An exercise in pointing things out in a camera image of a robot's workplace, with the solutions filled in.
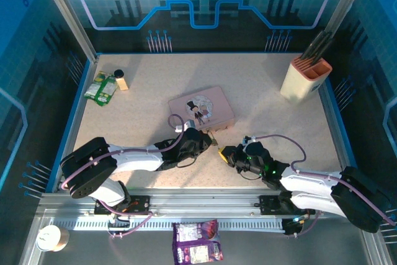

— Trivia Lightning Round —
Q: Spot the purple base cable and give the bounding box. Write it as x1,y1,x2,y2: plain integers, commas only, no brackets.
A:
99,199,155,240
285,209,324,238

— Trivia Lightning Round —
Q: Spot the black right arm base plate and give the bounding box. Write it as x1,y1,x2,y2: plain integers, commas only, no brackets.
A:
259,195,316,216

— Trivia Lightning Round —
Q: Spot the black knife handle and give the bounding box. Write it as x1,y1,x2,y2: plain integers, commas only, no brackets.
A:
306,31,334,63
300,30,325,60
311,38,336,65

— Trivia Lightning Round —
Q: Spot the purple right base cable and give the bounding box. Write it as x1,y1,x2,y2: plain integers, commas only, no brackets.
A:
285,209,324,238

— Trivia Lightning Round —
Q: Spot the aluminium mounting rail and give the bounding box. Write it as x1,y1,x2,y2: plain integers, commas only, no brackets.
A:
38,187,372,218

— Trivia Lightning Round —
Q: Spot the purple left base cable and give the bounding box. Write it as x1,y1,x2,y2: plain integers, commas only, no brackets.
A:
99,199,155,240

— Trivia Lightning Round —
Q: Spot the small bottle with black cap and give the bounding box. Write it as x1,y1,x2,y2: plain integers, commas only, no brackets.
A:
114,69,130,91

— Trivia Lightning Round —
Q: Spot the pink tin box with cartoon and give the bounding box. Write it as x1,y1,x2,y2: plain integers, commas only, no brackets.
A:
168,86,236,133

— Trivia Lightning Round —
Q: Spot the paper cup with white lid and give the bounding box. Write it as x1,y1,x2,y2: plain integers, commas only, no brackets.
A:
35,225,70,253

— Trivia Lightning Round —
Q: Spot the white slotted cable duct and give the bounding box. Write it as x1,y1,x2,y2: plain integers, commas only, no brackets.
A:
52,217,286,232

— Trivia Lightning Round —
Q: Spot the purple snack packet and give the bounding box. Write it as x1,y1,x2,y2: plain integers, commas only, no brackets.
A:
172,219,224,265

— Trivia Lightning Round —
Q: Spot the green snack packet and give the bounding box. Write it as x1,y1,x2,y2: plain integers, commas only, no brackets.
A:
84,71,109,101
96,74,119,107

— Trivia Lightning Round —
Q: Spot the beige knife block orange top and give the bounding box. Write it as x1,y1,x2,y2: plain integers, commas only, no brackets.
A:
280,56,333,104

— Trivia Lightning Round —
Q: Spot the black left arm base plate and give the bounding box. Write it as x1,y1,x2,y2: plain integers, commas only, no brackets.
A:
94,195,151,216

